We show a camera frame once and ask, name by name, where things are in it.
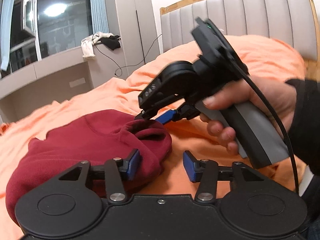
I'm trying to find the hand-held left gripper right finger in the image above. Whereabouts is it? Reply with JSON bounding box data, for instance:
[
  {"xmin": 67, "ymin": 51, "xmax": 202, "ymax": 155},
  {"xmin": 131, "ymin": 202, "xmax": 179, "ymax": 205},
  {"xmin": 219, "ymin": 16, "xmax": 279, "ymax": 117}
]
[{"xmin": 182, "ymin": 150, "xmax": 265, "ymax": 204}]

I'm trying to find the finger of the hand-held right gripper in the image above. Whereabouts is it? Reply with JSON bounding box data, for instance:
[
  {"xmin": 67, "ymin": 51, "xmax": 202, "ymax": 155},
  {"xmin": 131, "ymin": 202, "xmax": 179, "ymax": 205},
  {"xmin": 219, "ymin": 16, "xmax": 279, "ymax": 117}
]
[
  {"xmin": 155, "ymin": 103, "xmax": 201, "ymax": 125},
  {"xmin": 134, "ymin": 93, "xmax": 180, "ymax": 121}
]

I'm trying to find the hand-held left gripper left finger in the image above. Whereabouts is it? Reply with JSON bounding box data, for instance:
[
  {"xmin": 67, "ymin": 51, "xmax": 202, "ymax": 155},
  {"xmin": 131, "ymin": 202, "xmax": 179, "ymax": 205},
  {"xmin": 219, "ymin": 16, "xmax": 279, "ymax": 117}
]
[{"xmin": 58, "ymin": 148, "xmax": 140, "ymax": 204}]

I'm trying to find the dark red sweater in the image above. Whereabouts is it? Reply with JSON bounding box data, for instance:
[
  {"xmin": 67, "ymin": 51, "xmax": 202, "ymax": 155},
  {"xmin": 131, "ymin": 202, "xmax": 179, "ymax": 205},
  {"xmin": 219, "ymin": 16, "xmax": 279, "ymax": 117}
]
[{"xmin": 5, "ymin": 109, "xmax": 173, "ymax": 227}]

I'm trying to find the person's right forearm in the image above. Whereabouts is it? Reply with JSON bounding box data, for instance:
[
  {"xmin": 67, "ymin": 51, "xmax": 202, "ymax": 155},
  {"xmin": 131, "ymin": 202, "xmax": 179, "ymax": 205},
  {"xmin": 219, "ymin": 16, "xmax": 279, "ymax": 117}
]
[{"xmin": 285, "ymin": 78, "xmax": 320, "ymax": 176}]

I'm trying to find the person's right hand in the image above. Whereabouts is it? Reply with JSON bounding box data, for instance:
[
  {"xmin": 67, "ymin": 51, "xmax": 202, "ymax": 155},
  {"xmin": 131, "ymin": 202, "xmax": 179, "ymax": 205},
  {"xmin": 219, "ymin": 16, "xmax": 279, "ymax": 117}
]
[{"xmin": 199, "ymin": 77, "xmax": 298, "ymax": 156}]

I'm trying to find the orange bed blanket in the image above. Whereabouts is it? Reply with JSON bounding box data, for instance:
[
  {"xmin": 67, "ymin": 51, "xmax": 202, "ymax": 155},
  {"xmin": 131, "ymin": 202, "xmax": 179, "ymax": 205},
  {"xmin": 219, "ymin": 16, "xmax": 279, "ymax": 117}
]
[{"xmin": 0, "ymin": 35, "xmax": 311, "ymax": 240}]

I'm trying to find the grey padded wooden headboard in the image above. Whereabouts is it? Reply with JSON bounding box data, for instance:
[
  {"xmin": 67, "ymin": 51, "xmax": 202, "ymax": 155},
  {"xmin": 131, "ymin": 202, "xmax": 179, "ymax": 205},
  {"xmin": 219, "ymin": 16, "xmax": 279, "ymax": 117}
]
[{"xmin": 160, "ymin": 0, "xmax": 320, "ymax": 81}]

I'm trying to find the black cloth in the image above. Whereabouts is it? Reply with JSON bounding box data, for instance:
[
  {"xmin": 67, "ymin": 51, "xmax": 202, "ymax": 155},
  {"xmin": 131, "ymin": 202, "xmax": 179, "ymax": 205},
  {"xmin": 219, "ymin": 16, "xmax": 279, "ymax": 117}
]
[{"xmin": 99, "ymin": 35, "xmax": 122, "ymax": 51}]

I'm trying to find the white cloth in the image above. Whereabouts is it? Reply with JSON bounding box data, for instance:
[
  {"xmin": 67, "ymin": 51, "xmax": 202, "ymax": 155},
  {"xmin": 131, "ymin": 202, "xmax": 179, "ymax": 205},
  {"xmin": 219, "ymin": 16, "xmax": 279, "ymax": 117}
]
[{"xmin": 81, "ymin": 31, "xmax": 114, "ymax": 61}]

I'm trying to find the grey tall cabinet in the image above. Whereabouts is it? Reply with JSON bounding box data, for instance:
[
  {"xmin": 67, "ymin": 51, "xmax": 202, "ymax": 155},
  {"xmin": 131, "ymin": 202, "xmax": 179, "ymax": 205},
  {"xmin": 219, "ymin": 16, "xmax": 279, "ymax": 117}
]
[{"xmin": 112, "ymin": 0, "xmax": 161, "ymax": 81}]

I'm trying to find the grey window ledge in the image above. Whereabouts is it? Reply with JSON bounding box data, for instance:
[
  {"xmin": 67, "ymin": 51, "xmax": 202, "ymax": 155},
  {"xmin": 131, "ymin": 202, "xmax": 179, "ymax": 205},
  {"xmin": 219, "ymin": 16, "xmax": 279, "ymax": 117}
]
[{"xmin": 0, "ymin": 52, "xmax": 93, "ymax": 101}]

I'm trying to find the light blue curtain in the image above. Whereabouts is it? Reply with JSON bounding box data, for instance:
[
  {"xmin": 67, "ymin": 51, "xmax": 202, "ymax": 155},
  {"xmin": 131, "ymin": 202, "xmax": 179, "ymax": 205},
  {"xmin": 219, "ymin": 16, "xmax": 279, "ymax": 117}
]
[
  {"xmin": 89, "ymin": 0, "xmax": 109, "ymax": 35},
  {"xmin": 0, "ymin": 0, "xmax": 16, "ymax": 71}
]

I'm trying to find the large window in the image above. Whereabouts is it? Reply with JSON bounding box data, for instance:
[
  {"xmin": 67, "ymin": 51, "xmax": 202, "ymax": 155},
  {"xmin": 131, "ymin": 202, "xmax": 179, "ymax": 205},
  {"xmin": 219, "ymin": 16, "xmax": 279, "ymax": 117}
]
[{"xmin": 0, "ymin": 0, "xmax": 110, "ymax": 78}]

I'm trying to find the person's dark clothing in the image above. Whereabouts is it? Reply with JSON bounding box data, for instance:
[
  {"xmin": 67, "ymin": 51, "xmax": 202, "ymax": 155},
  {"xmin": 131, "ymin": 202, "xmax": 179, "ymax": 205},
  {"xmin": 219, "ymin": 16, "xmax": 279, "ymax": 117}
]
[{"xmin": 299, "ymin": 166, "xmax": 320, "ymax": 240}]

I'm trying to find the thin black cable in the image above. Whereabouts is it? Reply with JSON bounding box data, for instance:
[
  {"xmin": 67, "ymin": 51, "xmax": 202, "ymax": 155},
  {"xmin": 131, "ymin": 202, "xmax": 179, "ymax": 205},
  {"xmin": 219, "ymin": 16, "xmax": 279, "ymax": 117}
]
[{"xmin": 91, "ymin": 33, "xmax": 163, "ymax": 77}]

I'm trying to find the white wall socket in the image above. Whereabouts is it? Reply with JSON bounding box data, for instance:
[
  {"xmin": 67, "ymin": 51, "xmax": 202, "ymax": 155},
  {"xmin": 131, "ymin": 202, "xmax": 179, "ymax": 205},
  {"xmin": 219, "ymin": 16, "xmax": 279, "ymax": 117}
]
[{"xmin": 69, "ymin": 78, "xmax": 87, "ymax": 88}]

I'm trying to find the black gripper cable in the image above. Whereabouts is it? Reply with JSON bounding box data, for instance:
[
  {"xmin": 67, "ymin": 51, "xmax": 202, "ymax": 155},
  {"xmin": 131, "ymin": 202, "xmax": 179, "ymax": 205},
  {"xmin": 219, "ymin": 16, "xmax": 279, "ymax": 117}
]
[{"xmin": 239, "ymin": 71, "xmax": 300, "ymax": 195}]

